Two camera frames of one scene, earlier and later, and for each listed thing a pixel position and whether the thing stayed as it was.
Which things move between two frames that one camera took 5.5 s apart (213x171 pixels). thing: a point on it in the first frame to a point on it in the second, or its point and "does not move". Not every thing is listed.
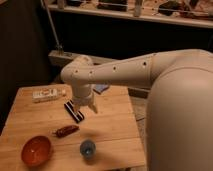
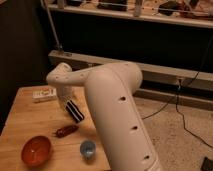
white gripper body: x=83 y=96 to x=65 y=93
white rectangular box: x=48 y=93 does not move
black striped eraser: x=77 y=116 does not move
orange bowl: x=36 y=150 does not move
